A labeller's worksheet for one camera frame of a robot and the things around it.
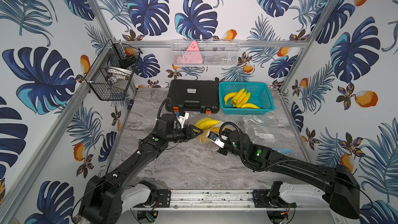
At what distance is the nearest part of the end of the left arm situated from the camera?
0.62m

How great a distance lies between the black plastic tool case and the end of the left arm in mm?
327

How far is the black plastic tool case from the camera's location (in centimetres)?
105
